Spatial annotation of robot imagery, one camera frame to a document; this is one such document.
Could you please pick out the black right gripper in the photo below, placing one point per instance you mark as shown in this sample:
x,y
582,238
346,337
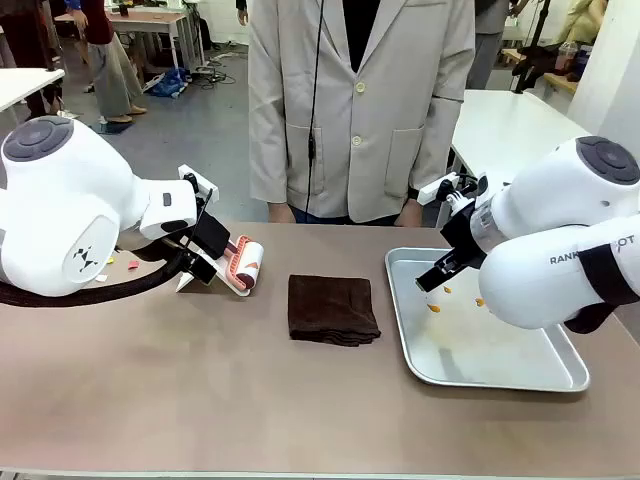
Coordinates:
x,y
465,235

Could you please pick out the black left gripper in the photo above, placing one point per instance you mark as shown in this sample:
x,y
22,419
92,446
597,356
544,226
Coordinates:
x,y
214,237

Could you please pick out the pink white lint roller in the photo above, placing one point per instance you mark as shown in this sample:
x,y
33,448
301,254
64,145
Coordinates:
x,y
247,257

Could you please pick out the orange paper scrap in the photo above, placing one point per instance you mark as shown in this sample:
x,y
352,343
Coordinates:
x,y
254,265

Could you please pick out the brown cloth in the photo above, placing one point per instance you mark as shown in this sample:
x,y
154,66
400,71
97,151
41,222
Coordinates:
x,y
330,307

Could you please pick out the person's right forearm beige sleeve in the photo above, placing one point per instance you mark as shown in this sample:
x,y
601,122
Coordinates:
x,y
267,150

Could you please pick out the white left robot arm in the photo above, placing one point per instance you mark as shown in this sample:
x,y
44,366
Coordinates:
x,y
60,210

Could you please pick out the person's left forearm beige sleeve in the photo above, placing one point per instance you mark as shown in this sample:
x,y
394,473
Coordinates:
x,y
435,145

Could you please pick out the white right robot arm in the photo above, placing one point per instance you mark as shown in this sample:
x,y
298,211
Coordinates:
x,y
550,250

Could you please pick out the person's left hand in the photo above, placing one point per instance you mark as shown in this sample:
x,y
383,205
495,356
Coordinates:
x,y
410,215

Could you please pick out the person's right hand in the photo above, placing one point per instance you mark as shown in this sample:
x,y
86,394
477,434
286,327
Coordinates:
x,y
280,212

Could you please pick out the white folding stand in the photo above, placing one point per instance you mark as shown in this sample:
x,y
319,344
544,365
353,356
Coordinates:
x,y
186,285

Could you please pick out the silver metal tray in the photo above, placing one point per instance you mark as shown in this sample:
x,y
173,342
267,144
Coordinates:
x,y
475,350

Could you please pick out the black wristband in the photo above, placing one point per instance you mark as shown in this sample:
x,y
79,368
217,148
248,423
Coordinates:
x,y
412,193

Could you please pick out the blue floor mat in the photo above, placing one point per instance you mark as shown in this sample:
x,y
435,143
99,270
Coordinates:
x,y
112,127

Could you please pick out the large white table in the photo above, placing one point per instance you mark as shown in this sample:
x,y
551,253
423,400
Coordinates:
x,y
500,130

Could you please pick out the blue plastic bag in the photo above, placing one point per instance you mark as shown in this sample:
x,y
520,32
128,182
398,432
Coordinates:
x,y
170,82

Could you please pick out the person in beige blazer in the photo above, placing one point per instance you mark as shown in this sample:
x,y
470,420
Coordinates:
x,y
380,125

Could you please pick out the person in dark red top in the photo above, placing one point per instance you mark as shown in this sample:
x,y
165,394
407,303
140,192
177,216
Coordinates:
x,y
110,75

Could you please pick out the wooden bench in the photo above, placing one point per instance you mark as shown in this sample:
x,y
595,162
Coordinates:
x,y
562,82

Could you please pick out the person in grey trousers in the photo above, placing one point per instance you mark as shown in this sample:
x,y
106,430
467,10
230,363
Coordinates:
x,y
487,50

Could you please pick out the small white table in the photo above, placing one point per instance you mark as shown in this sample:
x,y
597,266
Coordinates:
x,y
25,82

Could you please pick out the plastic cup with red drink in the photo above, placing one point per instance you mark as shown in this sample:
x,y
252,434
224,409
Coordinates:
x,y
566,57

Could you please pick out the blue container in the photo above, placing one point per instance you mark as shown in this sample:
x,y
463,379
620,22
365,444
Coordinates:
x,y
582,57

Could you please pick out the person in black clothes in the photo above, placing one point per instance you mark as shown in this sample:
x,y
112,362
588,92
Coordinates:
x,y
25,40

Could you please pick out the person in yellow jacket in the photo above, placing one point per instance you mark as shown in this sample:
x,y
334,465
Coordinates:
x,y
585,25

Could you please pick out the black left wrist mount plate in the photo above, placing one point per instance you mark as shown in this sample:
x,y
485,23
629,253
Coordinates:
x,y
202,270

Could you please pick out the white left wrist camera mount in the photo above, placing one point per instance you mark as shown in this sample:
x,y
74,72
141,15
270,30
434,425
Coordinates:
x,y
186,171

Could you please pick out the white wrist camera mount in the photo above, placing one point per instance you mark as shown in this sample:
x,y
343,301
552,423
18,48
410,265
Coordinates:
x,y
430,191
186,171

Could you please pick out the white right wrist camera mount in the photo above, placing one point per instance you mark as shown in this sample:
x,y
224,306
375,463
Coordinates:
x,y
430,191

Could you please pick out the black camera stand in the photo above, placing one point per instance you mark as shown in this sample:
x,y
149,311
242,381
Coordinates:
x,y
537,50

